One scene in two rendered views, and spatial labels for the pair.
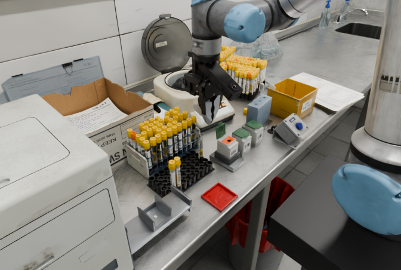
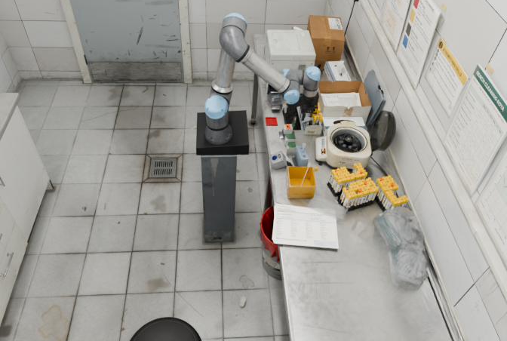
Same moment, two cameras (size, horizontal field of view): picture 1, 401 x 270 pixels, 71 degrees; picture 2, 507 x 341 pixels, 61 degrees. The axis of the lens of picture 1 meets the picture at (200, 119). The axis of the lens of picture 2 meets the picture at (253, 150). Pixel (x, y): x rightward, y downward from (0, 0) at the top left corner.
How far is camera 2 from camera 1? 2.58 m
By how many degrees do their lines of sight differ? 89
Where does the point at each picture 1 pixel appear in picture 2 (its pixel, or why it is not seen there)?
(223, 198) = (269, 121)
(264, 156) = (277, 148)
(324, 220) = (231, 119)
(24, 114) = (302, 50)
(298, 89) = (303, 189)
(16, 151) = (284, 45)
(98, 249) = not seen: hidden behind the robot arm
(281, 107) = (298, 173)
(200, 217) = (268, 113)
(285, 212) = (243, 113)
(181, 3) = (417, 135)
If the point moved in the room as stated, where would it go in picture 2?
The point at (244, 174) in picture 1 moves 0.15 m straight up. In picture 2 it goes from (274, 135) to (276, 115)
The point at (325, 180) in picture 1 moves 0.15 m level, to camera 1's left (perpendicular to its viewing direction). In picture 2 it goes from (241, 132) to (259, 119)
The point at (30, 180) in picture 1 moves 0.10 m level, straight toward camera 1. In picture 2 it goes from (272, 44) to (256, 44)
